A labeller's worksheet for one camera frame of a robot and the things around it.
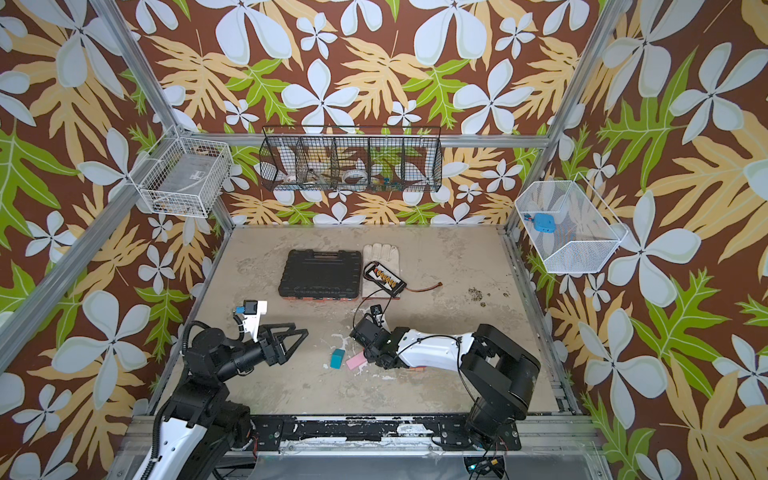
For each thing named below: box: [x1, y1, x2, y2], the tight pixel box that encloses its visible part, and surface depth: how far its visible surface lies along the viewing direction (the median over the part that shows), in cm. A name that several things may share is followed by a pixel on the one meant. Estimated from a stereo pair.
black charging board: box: [366, 262, 407, 298], surface depth 103 cm
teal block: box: [329, 348, 346, 370], surface depth 88 cm
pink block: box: [346, 351, 367, 371], surface depth 88 cm
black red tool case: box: [279, 249, 362, 302], surface depth 103 cm
